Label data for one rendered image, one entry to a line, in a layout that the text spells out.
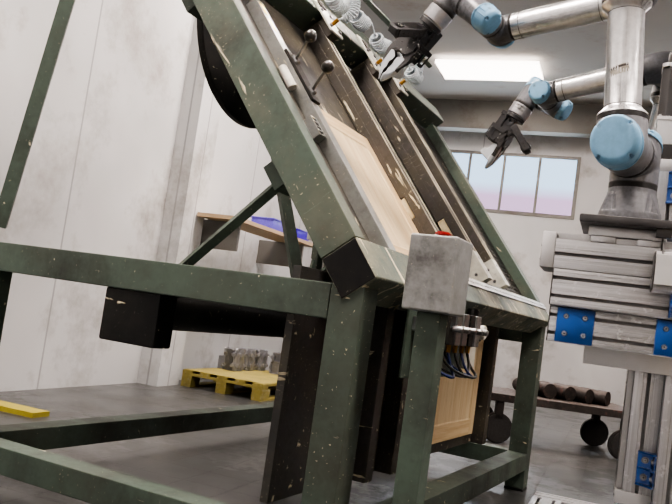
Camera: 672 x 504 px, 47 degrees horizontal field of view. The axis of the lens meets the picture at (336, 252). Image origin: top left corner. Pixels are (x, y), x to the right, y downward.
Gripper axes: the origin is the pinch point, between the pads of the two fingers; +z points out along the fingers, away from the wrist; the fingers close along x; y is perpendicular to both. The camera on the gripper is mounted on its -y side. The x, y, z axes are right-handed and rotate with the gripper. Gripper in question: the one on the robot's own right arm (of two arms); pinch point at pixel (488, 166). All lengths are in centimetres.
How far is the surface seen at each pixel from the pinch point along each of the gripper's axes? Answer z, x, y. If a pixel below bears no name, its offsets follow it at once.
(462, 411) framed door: 90, -73, -34
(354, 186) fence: 32, 72, 10
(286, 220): 60, -7, 58
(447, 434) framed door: 98, -54, -37
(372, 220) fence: 37, 73, 0
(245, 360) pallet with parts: 207, -310, 159
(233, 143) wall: 65, -306, 278
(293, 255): 70, -7, 47
